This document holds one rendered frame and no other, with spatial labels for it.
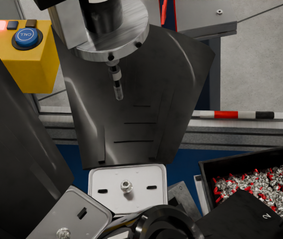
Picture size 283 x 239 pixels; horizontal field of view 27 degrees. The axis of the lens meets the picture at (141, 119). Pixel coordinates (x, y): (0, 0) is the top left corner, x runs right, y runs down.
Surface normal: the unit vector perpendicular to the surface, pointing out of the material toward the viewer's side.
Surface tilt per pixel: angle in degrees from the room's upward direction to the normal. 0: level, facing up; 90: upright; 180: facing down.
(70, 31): 90
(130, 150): 3
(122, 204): 2
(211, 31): 90
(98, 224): 61
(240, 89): 0
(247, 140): 90
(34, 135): 52
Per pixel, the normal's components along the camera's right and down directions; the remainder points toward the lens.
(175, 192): 0.69, -0.36
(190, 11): -0.11, -0.61
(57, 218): 0.29, 0.33
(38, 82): -0.11, 0.80
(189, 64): 0.26, -0.63
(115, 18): 0.73, 0.50
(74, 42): 0.47, 0.67
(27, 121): 0.41, 0.08
